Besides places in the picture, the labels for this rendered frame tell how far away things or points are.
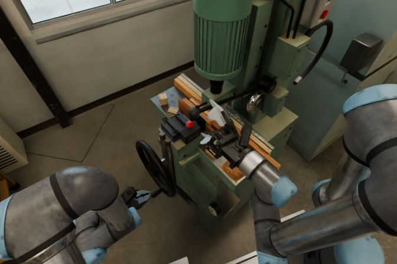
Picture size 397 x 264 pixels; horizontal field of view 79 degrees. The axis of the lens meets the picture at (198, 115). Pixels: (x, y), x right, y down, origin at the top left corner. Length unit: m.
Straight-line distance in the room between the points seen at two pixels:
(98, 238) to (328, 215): 0.73
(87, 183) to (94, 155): 1.63
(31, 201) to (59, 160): 1.73
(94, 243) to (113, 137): 1.42
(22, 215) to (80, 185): 0.11
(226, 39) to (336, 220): 0.53
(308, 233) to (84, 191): 0.48
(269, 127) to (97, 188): 0.88
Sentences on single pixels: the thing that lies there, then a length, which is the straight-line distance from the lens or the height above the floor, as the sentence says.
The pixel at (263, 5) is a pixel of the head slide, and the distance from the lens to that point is 0.84.
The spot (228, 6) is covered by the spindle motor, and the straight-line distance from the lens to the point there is 0.71.
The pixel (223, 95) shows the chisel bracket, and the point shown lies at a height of 1.06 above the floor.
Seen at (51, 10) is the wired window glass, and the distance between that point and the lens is 2.14.
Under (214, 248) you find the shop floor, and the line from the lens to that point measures 1.79.
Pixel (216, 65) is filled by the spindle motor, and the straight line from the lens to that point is 0.81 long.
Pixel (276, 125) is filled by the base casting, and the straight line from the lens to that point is 1.28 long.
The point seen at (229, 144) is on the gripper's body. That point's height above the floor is 1.16.
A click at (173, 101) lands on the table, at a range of 1.19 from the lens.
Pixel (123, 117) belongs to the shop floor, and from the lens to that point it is 2.42.
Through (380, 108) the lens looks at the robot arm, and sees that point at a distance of 0.52.
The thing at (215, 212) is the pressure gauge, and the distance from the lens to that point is 1.13.
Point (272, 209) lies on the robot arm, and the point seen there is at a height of 1.08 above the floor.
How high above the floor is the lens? 1.75
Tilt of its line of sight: 49 degrees down
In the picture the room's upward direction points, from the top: straight up
